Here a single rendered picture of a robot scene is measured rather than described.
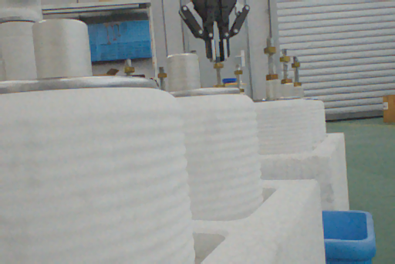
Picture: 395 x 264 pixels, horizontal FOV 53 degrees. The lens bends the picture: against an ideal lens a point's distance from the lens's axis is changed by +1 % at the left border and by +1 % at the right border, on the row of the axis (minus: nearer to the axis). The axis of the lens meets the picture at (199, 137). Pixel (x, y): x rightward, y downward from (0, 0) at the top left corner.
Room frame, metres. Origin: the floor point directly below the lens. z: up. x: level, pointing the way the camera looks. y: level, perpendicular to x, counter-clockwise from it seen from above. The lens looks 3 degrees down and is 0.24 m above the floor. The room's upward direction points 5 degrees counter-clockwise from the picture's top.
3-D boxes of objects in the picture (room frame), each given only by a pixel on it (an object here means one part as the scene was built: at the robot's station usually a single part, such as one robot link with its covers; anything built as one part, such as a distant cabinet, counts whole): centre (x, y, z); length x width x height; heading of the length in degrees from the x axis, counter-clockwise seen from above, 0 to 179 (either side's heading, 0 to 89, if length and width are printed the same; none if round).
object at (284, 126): (0.56, -0.11, 0.16); 0.10 x 0.10 x 0.18
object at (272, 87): (0.56, -0.11, 0.26); 0.02 x 0.02 x 0.03
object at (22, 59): (0.89, 0.37, 0.39); 0.09 x 0.09 x 0.17; 3
